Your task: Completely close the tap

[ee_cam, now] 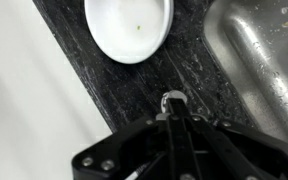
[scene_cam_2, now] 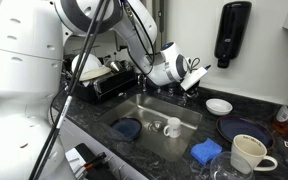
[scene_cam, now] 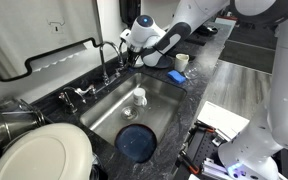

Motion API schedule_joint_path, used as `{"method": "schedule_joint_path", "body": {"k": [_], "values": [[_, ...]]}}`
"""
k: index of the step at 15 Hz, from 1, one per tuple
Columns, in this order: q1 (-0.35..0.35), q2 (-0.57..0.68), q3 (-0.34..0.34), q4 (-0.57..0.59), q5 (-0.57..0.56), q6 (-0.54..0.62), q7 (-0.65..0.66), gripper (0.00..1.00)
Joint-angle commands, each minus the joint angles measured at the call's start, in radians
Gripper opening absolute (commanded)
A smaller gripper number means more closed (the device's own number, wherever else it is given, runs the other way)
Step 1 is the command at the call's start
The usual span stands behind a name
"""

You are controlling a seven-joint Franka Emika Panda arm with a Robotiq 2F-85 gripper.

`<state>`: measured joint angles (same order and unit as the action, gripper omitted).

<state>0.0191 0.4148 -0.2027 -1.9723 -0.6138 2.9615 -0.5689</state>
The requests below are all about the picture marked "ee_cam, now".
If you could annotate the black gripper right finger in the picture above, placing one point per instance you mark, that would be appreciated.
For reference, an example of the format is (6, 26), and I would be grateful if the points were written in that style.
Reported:
(230, 150)

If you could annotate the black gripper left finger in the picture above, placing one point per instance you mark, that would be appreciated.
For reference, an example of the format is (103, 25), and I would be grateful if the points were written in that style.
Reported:
(140, 146)

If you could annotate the stainless steel sink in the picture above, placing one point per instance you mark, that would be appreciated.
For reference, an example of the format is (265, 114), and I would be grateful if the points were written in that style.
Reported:
(264, 60)

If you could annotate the white plate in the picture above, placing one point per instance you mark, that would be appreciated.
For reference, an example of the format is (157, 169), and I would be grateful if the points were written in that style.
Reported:
(129, 26)

